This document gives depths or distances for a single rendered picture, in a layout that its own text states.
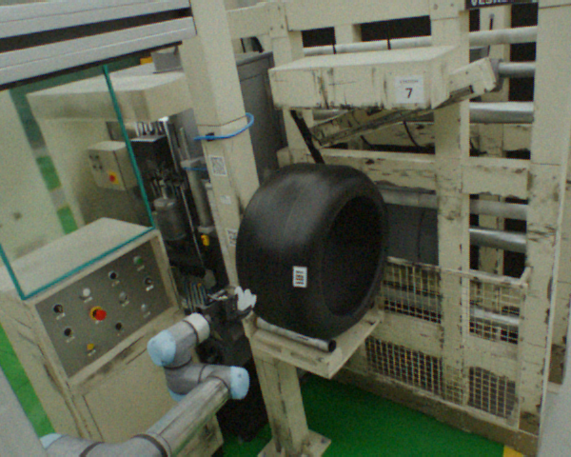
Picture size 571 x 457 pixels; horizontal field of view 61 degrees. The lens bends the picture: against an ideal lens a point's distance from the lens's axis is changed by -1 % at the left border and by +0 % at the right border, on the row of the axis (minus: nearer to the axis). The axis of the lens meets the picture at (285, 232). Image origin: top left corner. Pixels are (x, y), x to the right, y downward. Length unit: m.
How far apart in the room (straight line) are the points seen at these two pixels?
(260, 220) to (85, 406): 0.97
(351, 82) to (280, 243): 0.57
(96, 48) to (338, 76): 1.30
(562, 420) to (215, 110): 2.14
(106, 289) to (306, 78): 1.06
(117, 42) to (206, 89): 1.26
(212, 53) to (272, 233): 0.61
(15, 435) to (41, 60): 0.24
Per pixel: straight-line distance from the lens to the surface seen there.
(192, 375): 1.28
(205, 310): 1.31
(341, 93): 1.67
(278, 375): 2.19
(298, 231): 1.44
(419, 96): 1.55
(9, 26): 0.38
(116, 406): 2.10
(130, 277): 2.01
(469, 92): 1.64
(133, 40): 0.45
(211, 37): 1.68
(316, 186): 1.51
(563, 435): 2.76
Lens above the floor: 2.00
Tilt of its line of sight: 25 degrees down
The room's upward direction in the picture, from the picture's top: 10 degrees counter-clockwise
